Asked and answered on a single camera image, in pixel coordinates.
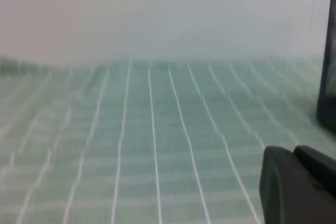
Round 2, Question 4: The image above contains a green checked tablecloth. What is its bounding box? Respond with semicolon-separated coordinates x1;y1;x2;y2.
0;56;336;224

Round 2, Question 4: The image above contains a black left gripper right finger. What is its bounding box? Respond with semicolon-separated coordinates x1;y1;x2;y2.
292;144;336;200

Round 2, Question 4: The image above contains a black mesh wastebasket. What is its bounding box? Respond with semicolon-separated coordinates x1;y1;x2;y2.
316;0;336;132

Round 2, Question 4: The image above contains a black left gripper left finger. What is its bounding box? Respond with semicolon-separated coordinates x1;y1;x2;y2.
258;145;336;224

